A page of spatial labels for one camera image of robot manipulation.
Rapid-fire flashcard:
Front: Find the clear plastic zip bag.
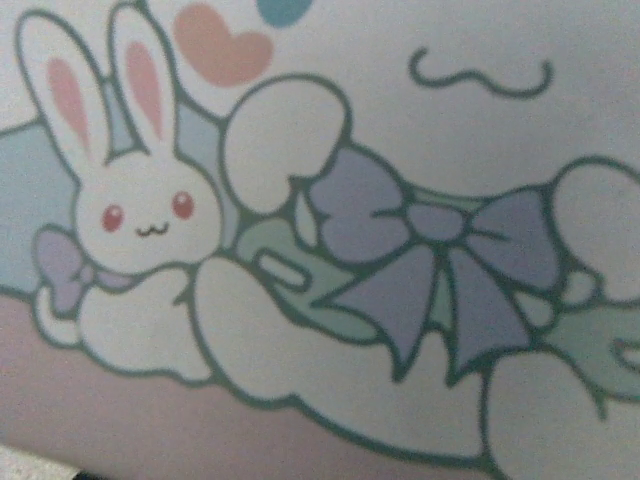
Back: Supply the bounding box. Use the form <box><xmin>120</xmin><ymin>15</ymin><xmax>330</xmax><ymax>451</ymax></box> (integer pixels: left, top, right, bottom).
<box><xmin>0</xmin><ymin>0</ymin><xmax>640</xmax><ymax>480</ymax></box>

